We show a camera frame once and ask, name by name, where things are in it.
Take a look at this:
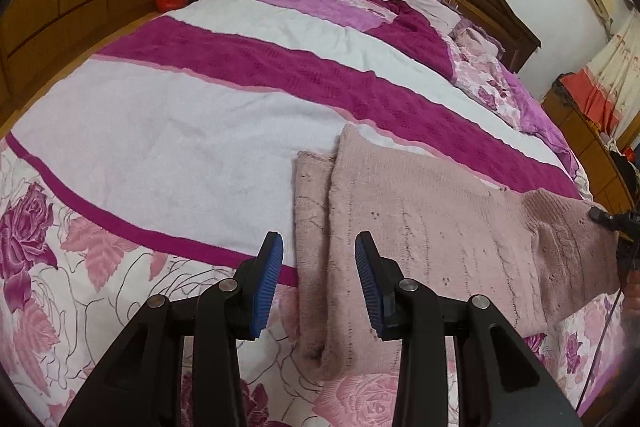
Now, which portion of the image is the pink knitted sweater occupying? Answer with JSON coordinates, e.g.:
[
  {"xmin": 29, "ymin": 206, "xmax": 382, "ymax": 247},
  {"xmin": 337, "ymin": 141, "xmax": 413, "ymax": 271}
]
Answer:
[{"xmin": 294, "ymin": 127, "xmax": 618, "ymax": 381}]

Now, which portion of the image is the wooden dresser cabinet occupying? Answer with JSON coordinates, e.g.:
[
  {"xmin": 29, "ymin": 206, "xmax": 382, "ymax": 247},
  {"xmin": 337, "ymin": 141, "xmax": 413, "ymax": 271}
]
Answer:
[{"xmin": 542, "ymin": 81, "xmax": 638, "ymax": 213}]

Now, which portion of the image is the floral curtain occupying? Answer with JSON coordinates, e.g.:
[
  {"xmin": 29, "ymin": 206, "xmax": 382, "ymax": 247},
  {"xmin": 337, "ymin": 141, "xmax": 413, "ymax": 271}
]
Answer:
[{"xmin": 560, "ymin": 8, "xmax": 639, "ymax": 140}]

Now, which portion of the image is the floral and striped bed cover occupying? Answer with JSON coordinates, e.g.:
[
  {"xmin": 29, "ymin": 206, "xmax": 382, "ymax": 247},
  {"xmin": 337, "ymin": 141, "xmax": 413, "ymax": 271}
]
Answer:
[{"xmin": 1, "ymin": 0, "xmax": 632, "ymax": 426}]

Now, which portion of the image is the black cable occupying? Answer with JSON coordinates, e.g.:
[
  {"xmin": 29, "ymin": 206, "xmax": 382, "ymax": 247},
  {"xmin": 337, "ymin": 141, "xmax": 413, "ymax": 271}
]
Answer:
[{"xmin": 574, "ymin": 241, "xmax": 640, "ymax": 413}]

